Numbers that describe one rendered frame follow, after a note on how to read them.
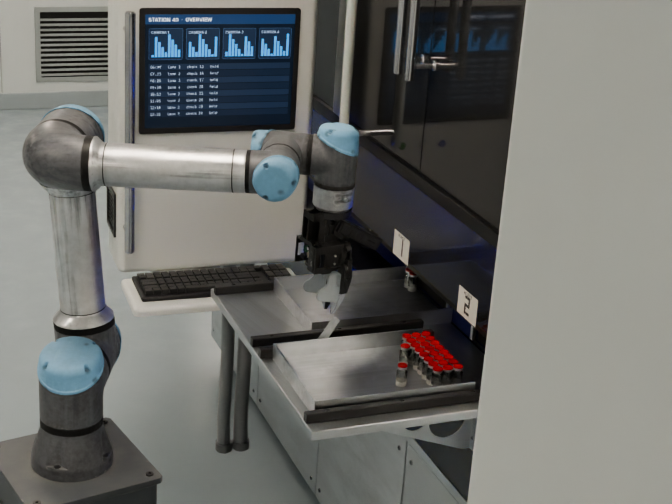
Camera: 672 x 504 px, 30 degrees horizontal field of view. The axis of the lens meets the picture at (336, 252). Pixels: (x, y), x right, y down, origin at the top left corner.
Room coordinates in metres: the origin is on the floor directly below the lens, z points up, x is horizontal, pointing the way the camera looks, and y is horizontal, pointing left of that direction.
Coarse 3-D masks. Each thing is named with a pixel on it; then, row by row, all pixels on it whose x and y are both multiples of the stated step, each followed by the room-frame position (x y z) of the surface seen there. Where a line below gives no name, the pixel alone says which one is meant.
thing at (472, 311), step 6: (462, 288) 2.40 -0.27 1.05; (462, 294) 2.40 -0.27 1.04; (468, 294) 2.38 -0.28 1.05; (462, 300) 2.40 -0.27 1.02; (474, 300) 2.35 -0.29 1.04; (462, 306) 2.40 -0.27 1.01; (474, 306) 2.35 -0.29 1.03; (462, 312) 2.39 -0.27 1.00; (468, 312) 2.37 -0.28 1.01; (474, 312) 2.35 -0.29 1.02; (468, 318) 2.37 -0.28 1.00; (474, 318) 2.34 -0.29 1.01; (474, 324) 2.34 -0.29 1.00
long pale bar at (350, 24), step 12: (348, 0) 2.89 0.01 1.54; (348, 12) 2.89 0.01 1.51; (348, 24) 2.89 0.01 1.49; (348, 36) 2.89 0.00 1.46; (348, 48) 2.89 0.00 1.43; (348, 60) 2.89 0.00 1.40; (348, 72) 2.89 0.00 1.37; (348, 84) 2.89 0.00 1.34; (348, 96) 2.89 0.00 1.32; (348, 108) 2.89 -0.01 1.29; (348, 120) 2.89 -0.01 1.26; (360, 132) 2.91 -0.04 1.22
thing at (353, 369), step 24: (360, 336) 2.43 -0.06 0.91; (384, 336) 2.45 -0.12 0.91; (288, 360) 2.35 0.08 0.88; (312, 360) 2.36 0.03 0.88; (336, 360) 2.36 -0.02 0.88; (360, 360) 2.37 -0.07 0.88; (384, 360) 2.38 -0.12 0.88; (312, 384) 2.25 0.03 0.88; (336, 384) 2.26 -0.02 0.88; (360, 384) 2.26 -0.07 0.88; (384, 384) 2.27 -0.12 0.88; (408, 384) 2.28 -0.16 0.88; (456, 384) 2.23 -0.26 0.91; (312, 408) 2.13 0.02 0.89
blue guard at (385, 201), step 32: (384, 192) 2.80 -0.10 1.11; (416, 192) 2.65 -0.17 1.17; (384, 224) 2.79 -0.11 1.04; (416, 224) 2.63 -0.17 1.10; (448, 224) 2.49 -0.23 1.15; (416, 256) 2.62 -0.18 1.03; (448, 256) 2.48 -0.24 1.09; (480, 256) 2.35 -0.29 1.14; (448, 288) 2.46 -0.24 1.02; (480, 288) 2.34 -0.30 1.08; (480, 320) 2.32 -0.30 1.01
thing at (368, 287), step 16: (352, 272) 2.79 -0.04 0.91; (368, 272) 2.80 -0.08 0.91; (384, 272) 2.82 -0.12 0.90; (400, 272) 2.83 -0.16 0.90; (288, 288) 2.72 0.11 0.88; (352, 288) 2.76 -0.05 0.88; (368, 288) 2.76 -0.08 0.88; (384, 288) 2.77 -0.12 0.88; (400, 288) 2.78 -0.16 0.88; (288, 304) 2.62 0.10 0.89; (304, 304) 2.64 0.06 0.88; (320, 304) 2.65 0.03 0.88; (352, 304) 2.66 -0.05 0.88; (368, 304) 2.67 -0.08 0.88; (384, 304) 2.67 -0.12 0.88; (400, 304) 2.68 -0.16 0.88; (416, 304) 2.69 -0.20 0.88; (432, 304) 2.69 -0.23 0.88; (304, 320) 2.52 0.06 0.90; (320, 320) 2.56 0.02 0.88; (352, 320) 2.51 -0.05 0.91; (368, 320) 2.53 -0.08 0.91; (384, 320) 2.54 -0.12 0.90; (400, 320) 2.55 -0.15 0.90; (432, 320) 2.59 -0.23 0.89; (448, 320) 2.60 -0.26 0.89
